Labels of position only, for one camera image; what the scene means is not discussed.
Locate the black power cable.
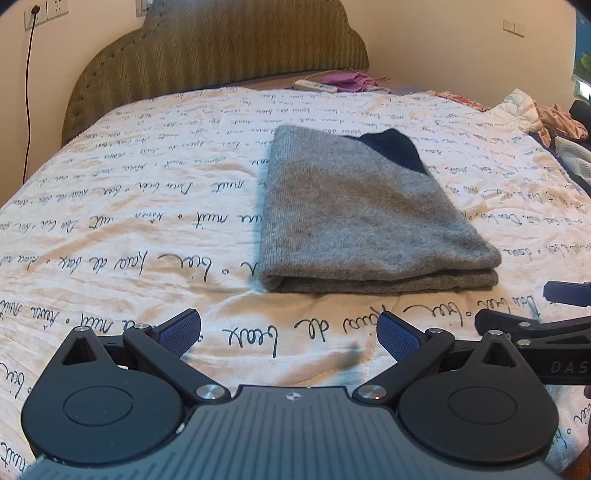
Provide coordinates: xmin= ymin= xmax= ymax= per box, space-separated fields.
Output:
xmin=21 ymin=4 xmax=38 ymax=183

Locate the pink cloth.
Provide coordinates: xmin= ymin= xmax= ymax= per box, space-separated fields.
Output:
xmin=533 ymin=104 xmax=589 ymax=148

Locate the white power strip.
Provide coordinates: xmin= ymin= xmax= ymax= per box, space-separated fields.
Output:
xmin=294 ymin=79 xmax=339 ymax=93

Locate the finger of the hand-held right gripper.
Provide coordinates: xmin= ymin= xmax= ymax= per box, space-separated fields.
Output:
xmin=475 ymin=308 xmax=591 ymax=346
xmin=542 ymin=281 xmax=591 ymax=309

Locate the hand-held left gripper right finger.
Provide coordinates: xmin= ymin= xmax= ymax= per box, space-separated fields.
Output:
xmin=352 ymin=310 xmax=533 ymax=409

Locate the white padded jacket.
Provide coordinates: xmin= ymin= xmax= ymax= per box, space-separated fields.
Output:
xmin=489 ymin=88 xmax=543 ymax=139

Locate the grey sweater with navy sleeves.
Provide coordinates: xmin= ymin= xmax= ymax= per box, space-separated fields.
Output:
xmin=259 ymin=124 xmax=503 ymax=294

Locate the purple cloth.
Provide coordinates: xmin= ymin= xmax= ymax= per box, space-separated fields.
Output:
xmin=321 ymin=70 xmax=382 ymax=93

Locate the pale blue cloth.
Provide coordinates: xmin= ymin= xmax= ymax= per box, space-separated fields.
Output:
xmin=554 ymin=136 xmax=591 ymax=183

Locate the white script printed blanket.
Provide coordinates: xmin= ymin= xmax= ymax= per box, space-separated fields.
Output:
xmin=0 ymin=85 xmax=591 ymax=480

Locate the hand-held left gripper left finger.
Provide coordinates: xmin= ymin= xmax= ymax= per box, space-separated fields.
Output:
xmin=58 ymin=308 xmax=232 ymax=409

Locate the floral cloth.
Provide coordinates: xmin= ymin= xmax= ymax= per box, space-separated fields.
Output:
xmin=434 ymin=89 xmax=490 ymax=112

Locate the lotus pond wall poster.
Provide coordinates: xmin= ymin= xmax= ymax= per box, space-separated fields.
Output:
xmin=573 ymin=4 xmax=591 ymax=77

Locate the black cloth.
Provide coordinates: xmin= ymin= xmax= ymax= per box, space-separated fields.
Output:
xmin=569 ymin=99 xmax=591 ymax=139

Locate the olive upholstered headboard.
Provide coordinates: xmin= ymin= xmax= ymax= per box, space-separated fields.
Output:
xmin=61 ymin=0 xmax=370 ymax=148

